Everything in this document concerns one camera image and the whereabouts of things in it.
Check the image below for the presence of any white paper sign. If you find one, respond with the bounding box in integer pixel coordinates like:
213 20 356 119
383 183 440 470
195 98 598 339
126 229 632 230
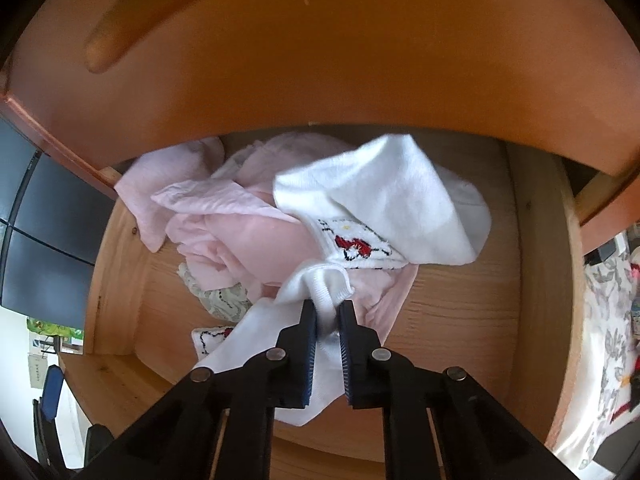
29 351 61 389

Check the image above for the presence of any grey floral blanket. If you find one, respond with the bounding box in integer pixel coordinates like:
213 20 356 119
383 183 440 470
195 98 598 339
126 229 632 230
549 232 640 480

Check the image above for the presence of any pink garment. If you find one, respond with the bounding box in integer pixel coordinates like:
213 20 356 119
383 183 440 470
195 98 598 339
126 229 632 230
149 131 422 327

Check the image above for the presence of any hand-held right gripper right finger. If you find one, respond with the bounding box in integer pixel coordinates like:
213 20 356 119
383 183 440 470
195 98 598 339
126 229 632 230
337 301 576 480

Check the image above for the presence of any white lace mesh garment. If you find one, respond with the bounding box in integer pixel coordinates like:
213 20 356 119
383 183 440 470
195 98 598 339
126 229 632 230
176 261 254 322

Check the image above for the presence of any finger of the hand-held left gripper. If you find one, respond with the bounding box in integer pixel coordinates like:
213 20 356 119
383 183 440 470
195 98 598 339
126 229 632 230
31 366 67 467
81 423 117 467

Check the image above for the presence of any white cartoon print sock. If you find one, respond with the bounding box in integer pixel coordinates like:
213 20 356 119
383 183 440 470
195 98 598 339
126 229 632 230
271 133 494 267
191 259 357 427

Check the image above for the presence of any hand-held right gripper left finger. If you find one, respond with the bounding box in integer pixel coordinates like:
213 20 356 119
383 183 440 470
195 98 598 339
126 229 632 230
75 300 319 480

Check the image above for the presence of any dark blue refrigerator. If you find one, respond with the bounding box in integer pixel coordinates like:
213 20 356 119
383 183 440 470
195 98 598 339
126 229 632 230
0 114 119 329

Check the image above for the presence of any wooden drawer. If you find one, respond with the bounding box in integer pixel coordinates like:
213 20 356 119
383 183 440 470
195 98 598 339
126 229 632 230
0 0 640 188
79 124 587 467

